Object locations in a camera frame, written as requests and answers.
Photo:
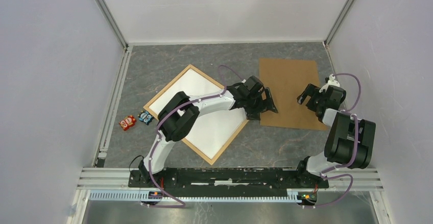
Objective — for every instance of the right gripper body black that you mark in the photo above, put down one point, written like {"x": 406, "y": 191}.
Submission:
{"x": 315, "y": 99}

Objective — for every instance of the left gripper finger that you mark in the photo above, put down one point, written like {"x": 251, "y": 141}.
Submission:
{"x": 252, "y": 114}
{"x": 269, "y": 102}

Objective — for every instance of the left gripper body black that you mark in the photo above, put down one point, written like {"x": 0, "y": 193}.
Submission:
{"x": 254, "y": 101}

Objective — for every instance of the brown cardboard backing board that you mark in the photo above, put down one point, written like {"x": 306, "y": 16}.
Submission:
{"x": 286, "y": 80}

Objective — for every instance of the wooden picture frame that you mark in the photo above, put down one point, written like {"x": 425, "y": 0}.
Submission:
{"x": 159, "y": 97}

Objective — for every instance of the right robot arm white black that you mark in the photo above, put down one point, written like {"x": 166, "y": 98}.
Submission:
{"x": 350, "y": 140}

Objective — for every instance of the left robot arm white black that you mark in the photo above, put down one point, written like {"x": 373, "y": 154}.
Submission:
{"x": 177, "y": 118}

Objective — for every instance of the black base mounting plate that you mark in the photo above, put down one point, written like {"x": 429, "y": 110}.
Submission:
{"x": 228, "y": 182}

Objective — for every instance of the blue owl toy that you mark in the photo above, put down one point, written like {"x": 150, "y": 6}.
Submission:
{"x": 145, "y": 117}

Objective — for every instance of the red small toy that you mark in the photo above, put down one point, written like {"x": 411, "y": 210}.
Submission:
{"x": 128, "y": 122}

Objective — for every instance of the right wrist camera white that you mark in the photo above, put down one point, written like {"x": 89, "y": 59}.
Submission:
{"x": 331, "y": 81}

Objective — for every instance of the toothed aluminium rail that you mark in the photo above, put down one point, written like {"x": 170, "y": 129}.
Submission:
{"x": 148, "y": 196}

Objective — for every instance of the right aluminium corner post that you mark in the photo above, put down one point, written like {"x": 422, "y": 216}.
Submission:
{"x": 338, "y": 22}

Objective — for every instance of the aluminium corner post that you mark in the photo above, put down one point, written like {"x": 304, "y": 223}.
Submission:
{"x": 112, "y": 23}
{"x": 338, "y": 22}

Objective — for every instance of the left aluminium corner post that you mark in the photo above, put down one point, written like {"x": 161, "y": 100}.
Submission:
{"x": 112, "y": 23}

